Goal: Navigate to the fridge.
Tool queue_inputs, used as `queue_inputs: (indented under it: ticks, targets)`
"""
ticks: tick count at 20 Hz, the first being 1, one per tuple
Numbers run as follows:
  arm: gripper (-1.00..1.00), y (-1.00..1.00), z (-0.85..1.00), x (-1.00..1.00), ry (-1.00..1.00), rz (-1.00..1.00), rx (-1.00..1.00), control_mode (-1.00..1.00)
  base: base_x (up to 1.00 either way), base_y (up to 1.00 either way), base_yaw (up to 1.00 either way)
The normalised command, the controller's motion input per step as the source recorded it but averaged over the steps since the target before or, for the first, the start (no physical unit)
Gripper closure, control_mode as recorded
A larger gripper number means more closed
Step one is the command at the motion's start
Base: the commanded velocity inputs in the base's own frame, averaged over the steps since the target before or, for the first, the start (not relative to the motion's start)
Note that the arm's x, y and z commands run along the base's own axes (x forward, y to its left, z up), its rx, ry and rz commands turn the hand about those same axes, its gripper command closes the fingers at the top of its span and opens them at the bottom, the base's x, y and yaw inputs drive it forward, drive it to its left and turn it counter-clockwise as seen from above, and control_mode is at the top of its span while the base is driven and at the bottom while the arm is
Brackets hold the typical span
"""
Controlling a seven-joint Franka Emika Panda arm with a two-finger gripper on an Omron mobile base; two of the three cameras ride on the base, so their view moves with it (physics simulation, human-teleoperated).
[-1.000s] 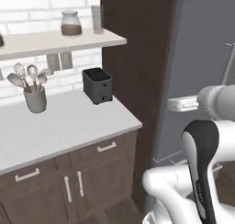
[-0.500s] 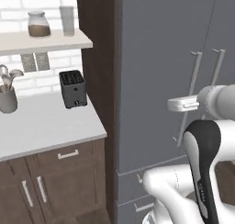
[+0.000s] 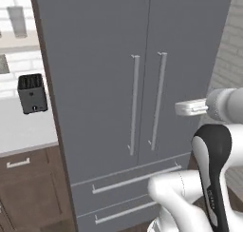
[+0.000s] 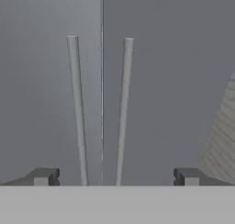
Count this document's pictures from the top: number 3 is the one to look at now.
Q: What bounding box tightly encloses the black toaster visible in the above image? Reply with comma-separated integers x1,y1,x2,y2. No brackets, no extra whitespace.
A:
16,72,48,115

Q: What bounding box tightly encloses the grey french door fridge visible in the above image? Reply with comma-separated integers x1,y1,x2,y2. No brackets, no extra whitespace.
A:
28,0,235,232

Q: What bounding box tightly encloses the brown wooden cupboard door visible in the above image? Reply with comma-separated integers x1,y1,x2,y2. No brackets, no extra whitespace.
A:
0,172,72,232

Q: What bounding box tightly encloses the grey speckled hanging utensil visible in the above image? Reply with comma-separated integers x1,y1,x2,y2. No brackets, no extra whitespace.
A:
0,53,10,75

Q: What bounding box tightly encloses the beige wall shelf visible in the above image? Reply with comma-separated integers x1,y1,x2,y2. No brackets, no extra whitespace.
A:
0,35,41,53

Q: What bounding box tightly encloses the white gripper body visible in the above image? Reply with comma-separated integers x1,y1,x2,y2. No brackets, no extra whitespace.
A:
175,99,210,117

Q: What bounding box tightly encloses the grey fridge left door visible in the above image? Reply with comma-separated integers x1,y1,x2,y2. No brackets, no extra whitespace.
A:
34,0,152,183

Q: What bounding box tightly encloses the grey fridge right door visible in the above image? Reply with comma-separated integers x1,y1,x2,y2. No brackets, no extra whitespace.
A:
138,0,235,166

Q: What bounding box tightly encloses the grey fridge door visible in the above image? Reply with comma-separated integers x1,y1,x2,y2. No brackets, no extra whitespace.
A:
34,0,152,183
138,0,235,166

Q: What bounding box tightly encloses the silver long fridge door handle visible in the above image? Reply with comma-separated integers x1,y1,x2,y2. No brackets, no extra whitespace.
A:
127,54,140,157
147,51,169,152

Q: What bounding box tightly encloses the brown wooden drawer front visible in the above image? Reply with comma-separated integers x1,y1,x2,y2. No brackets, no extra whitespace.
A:
0,145,51,184

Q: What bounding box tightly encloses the silver fridge drawer handle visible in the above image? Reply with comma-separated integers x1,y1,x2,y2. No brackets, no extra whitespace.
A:
91,161,183,195
94,201,159,225

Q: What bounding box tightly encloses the grey tall fridge drawer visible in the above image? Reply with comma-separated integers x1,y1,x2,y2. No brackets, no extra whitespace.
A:
70,152,192,217

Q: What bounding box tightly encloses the grey short fridge drawer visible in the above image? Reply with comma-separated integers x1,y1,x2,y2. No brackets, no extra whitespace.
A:
76,193,163,232

